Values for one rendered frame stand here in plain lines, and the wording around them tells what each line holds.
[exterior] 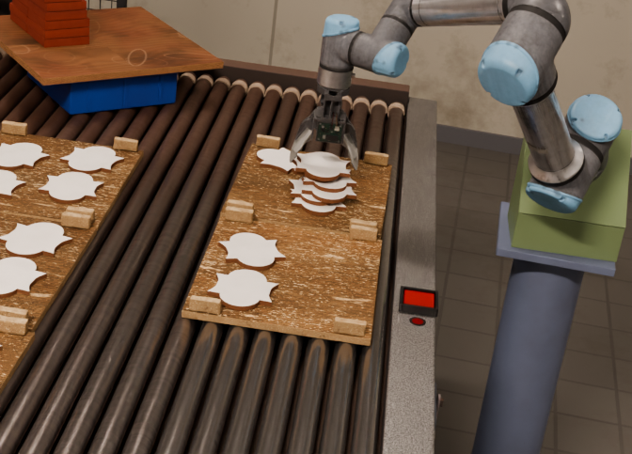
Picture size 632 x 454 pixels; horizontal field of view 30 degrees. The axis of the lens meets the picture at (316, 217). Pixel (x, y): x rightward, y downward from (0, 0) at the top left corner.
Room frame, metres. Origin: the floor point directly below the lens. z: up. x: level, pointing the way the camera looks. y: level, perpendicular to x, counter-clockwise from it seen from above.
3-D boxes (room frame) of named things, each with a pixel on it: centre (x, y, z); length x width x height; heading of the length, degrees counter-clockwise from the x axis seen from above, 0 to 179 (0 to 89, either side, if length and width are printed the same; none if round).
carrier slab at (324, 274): (2.05, 0.04, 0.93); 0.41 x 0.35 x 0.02; 177
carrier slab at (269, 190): (2.48, 0.02, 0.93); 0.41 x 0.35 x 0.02; 176
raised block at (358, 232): (2.24, -0.10, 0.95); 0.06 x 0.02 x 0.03; 87
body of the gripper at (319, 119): (2.44, 0.00, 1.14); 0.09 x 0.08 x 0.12; 1
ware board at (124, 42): (3.02, 0.64, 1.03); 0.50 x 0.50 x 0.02; 36
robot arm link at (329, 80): (2.44, 0.00, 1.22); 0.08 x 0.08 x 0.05
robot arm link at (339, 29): (2.44, 0.00, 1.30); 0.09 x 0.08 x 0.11; 59
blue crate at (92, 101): (2.96, 0.62, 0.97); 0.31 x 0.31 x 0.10; 36
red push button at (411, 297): (2.03, -0.22, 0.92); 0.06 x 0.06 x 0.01; 88
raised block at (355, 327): (1.85, -0.09, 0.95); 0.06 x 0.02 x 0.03; 87
